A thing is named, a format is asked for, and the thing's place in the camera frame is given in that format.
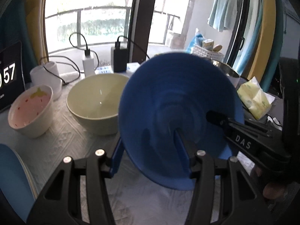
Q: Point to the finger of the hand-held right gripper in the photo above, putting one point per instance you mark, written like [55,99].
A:
[215,118]

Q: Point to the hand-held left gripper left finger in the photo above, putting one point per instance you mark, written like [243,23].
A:
[116,154]

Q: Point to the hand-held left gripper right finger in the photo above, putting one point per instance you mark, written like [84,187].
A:
[181,150]

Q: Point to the dark blue bowl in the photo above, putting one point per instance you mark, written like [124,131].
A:
[164,98]

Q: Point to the cream bowl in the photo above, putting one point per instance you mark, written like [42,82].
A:
[93,98]

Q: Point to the strawberry print bowl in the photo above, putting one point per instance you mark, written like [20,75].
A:
[30,107]

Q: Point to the blue plate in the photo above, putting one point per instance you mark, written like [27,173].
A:
[11,180]

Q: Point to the person's right hand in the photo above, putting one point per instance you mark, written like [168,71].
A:
[273,191]

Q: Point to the yellow tissue pack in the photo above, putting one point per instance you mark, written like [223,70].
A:
[254,98]

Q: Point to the dark grey flat case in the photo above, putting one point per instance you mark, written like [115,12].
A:
[274,109]

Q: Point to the white textured tablecloth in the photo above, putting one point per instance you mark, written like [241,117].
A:
[70,143]

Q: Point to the metal bowl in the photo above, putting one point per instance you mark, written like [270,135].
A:
[228,71]

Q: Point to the teal curtain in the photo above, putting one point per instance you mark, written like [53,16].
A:
[269,82]
[14,28]

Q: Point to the white woven basket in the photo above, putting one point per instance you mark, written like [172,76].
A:
[206,52]

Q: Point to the blue bag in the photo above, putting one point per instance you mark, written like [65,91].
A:
[196,39]

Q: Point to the white power strip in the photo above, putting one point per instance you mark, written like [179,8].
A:
[105,69]

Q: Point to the balcony cardboard box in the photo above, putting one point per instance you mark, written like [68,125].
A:
[174,38]

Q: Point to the white charger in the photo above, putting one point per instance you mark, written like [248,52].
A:
[88,63]

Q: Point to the black charger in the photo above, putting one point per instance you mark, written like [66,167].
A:
[119,58]

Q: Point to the white desk lamp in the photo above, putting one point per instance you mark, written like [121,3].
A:
[46,79]

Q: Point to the yellow curtain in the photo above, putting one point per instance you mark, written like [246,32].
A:
[35,28]
[269,28]

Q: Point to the light blue hanging towel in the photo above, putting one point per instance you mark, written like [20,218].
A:
[222,11]

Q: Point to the black tablet clock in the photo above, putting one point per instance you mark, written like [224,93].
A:
[9,86]

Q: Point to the balcony railing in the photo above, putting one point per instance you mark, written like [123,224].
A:
[79,10]

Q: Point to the dark sliding door frame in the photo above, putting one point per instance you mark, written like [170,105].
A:
[143,16]

